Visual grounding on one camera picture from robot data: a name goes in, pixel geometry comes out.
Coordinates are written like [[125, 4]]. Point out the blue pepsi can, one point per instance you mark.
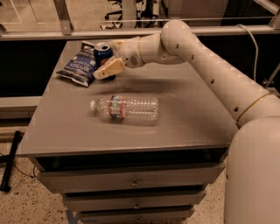
[[102, 52]]

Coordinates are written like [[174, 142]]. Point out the clear plastic water bottle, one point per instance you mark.
[[125, 107]]

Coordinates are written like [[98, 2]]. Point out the blue chip bag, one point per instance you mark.
[[80, 69]]

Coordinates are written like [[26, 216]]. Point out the black office chair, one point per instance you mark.
[[133, 14]]

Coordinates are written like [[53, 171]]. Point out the metal railing frame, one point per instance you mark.
[[81, 19]]

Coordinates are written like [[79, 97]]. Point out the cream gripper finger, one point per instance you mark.
[[109, 67], [126, 47]]

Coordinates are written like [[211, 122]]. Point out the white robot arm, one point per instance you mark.
[[252, 193]]

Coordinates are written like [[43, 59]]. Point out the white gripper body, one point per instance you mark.
[[129, 54]]

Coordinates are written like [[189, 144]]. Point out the grey drawer cabinet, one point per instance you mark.
[[130, 171]]

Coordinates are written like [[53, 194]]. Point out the black floor stand leg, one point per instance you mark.
[[8, 160]]

